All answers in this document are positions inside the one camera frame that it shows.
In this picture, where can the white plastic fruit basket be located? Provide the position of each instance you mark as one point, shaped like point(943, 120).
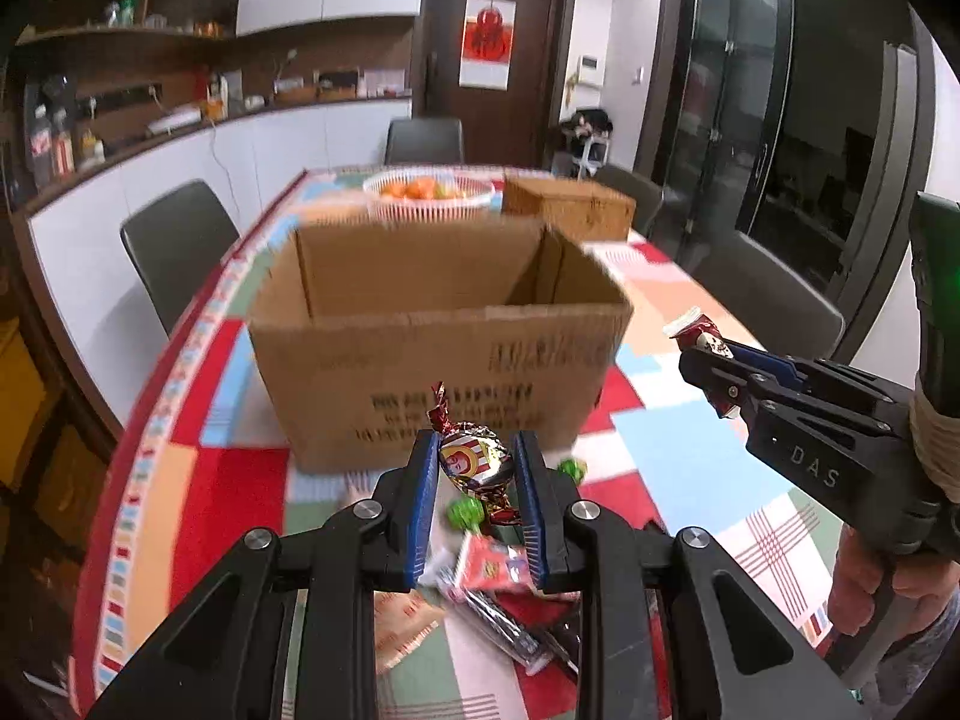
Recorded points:
point(427, 211)

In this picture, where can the black framed glass door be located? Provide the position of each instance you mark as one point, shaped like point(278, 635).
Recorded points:
point(810, 165)

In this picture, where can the white flat tray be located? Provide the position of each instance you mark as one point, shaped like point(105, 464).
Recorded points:
point(174, 120)

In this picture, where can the red snack packet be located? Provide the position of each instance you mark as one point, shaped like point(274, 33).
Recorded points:
point(491, 562)

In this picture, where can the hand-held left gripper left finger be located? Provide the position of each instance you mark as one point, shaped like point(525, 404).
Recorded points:
point(424, 499)

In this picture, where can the clear packet with dark sticks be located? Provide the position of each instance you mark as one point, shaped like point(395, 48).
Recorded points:
point(510, 634)

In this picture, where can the black wall socket strip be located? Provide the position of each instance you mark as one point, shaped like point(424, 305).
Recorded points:
point(120, 96)

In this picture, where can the person's right hand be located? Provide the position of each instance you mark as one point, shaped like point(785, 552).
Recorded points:
point(855, 577)

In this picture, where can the red white wall calendar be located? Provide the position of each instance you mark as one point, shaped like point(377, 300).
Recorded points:
point(487, 45)

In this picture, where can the red label bottle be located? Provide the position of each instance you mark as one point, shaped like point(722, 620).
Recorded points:
point(41, 146)
point(64, 150)

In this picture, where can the red candy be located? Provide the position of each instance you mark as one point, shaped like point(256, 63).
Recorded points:
point(697, 331)

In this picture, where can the beige orange snack packet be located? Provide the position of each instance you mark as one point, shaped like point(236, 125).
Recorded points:
point(401, 626)

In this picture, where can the small white rack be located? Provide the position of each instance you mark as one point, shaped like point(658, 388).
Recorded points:
point(592, 157)

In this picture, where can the green lollipop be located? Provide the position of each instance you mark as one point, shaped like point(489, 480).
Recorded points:
point(574, 469)
point(465, 514)

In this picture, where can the white wall intercom panel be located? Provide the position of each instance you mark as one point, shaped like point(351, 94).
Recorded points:
point(589, 71)

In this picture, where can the wooden glass cabinet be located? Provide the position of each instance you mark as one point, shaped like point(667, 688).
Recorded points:
point(30, 427)

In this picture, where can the green yellow fruit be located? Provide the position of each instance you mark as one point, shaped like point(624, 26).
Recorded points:
point(451, 191)

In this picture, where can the person's right forearm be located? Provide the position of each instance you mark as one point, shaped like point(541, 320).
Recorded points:
point(926, 652)

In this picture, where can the dark bag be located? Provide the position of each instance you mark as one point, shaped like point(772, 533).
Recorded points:
point(589, 124)

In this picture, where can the white lower cabinets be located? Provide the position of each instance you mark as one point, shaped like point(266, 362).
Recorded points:
point(97, 240)

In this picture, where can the dark brown door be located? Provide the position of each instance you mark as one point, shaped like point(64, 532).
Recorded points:
point(534, 52)

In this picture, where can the brown cardboard box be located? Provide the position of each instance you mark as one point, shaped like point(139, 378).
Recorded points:
point(360, 367)

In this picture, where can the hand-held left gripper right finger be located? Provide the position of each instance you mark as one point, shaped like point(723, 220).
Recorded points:
point(529, 499)

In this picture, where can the wooden wall shelf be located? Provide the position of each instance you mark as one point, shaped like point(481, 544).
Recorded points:
point(112, 36)

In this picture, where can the orange tangerine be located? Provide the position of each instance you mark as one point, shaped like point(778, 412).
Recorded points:
point(427, 187)
point(394, 189)

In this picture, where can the silver foil candy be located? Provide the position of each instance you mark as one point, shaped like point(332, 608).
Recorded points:
point(472, 459)

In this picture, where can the small black box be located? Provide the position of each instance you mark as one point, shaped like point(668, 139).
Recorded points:
point(337, 81)

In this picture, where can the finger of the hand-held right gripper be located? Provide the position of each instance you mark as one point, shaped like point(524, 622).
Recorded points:
point(712, 376)
point(765, 364)

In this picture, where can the dark grey dining chair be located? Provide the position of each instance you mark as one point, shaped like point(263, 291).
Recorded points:
point(631, 191)
point(180, 240)
point(424, 141)
point(765, 292)

